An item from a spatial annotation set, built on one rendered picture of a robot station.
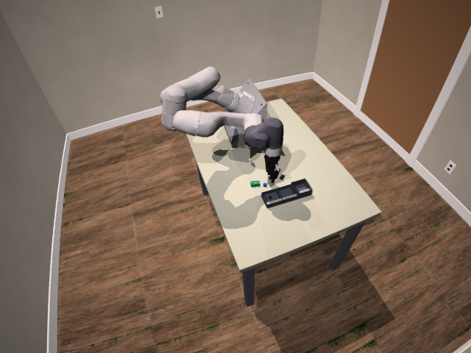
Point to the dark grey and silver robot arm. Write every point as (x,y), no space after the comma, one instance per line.
(202,86)

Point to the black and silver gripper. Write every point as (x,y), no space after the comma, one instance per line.
(272,168)

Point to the black rack of bins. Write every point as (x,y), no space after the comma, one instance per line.
(296,190)

